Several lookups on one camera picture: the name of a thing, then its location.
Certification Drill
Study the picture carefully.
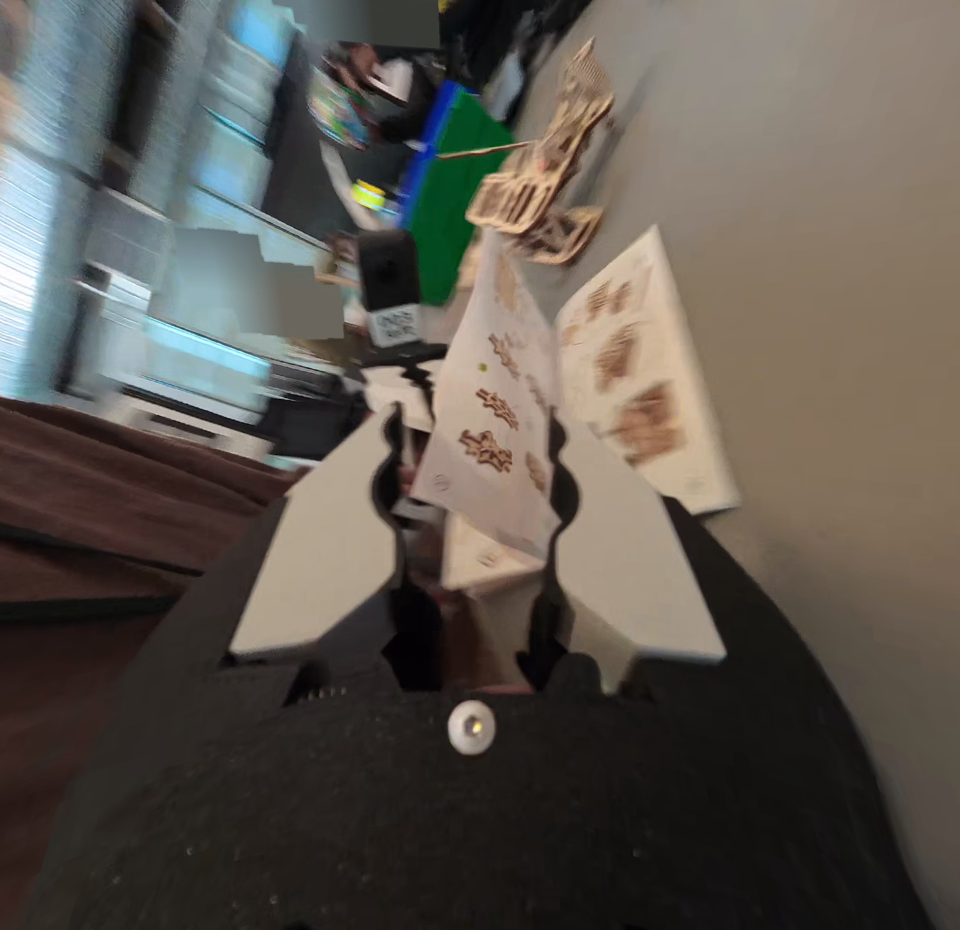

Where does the brown hoodie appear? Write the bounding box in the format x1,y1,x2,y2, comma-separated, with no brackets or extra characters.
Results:
0,401,305,871

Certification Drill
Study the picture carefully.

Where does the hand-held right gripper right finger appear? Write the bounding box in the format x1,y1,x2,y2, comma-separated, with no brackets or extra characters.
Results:
516,408,729,696

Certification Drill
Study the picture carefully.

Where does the wooden model kit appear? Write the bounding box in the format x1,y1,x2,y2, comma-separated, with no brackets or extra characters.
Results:
438,37,618,268

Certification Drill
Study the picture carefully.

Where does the paper instruction booklet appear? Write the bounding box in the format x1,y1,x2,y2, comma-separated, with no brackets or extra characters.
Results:
411,225,745,595

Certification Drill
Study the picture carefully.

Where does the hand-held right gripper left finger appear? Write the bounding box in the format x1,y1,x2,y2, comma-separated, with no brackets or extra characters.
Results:
227,403,445,692

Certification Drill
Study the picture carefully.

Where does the green plastic bin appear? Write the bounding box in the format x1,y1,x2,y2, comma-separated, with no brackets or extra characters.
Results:
405,93,520,306

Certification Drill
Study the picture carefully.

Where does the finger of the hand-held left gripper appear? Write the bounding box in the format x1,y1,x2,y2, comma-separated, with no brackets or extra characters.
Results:
362,364,441,430

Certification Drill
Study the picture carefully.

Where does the blue plastic bin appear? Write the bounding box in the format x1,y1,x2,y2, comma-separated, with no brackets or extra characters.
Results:
399,81,483,196

